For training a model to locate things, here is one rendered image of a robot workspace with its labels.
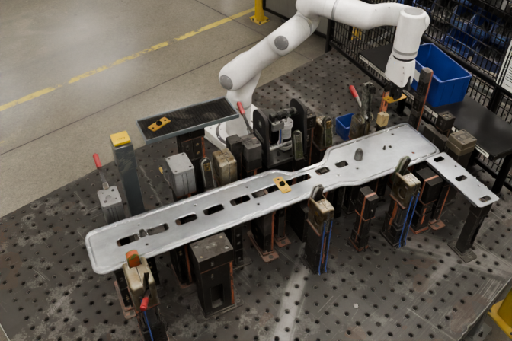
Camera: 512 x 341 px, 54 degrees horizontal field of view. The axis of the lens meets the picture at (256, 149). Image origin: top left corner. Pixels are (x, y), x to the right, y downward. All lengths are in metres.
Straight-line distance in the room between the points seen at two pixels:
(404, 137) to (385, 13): 0.56
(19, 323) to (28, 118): 2.41
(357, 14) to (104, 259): 1.16
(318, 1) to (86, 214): 1.29
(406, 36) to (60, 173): 2.55
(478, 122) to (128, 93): 2.82
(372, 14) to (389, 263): 0.95
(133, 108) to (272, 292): 2.46
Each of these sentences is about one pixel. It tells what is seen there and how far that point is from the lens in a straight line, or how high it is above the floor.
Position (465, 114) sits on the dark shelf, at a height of 1.03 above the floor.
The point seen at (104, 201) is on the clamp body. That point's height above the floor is 1.06.
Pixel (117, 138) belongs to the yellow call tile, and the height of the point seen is 1.16.
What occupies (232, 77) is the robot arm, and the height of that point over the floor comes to 1.15.
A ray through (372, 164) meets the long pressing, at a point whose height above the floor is 1.00.
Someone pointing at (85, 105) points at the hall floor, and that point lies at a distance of 4.18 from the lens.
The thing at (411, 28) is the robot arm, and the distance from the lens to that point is 1.73.
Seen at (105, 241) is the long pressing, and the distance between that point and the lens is 1.74.
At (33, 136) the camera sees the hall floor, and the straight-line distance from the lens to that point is 3.99.
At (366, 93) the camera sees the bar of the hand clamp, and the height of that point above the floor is 1.17.
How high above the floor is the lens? 2.30
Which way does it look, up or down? 41 degrees down
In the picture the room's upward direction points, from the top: straight up
